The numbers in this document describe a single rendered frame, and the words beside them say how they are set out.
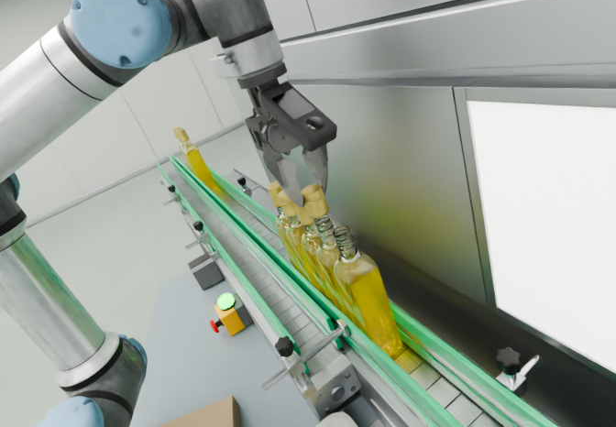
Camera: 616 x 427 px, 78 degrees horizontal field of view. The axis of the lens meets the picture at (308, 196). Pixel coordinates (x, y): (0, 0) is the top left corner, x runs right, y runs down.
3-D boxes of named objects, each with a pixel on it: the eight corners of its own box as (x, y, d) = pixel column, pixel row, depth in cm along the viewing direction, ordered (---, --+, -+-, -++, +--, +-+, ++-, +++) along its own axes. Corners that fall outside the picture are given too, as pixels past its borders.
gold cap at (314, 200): (333, 210, 60) (325, 186, 58) (315, 221, 59) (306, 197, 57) (322, 203, 63) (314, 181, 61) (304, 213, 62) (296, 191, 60)
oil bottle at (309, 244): (365, 312, 76) (335, 227, 67) (344, 329, 75) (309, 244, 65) (349, 299, 81) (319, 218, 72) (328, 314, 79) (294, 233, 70)
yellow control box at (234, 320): (254, 322, 104) (243, 303, 101) (230, 339, 101) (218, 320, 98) (246, 310, 110) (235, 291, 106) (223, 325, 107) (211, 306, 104)
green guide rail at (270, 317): (310, 371, 68) (295, 341, 65) (305, 375, 68) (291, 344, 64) (163, 173, 216) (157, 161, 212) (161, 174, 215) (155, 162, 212)
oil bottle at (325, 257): (383, 328, 72) (353, 239, 62) (360, 345, 70) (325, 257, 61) (366, 312, 76) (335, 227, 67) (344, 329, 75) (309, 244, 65)
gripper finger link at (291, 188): (291, 198, 64) (279, 147, 61) (306, 208, 59) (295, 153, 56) (274, 204, 63) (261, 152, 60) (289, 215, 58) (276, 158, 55)
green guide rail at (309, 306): (343, 346, 70) (330, 316, 67) (338, 349, 70) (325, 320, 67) (175, 168, 218) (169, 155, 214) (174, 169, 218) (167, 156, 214)
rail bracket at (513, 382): (555, 404, 52) (552, 338, 46) (524, 438, 49) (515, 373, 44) (528, 384, 55) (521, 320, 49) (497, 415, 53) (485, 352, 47)
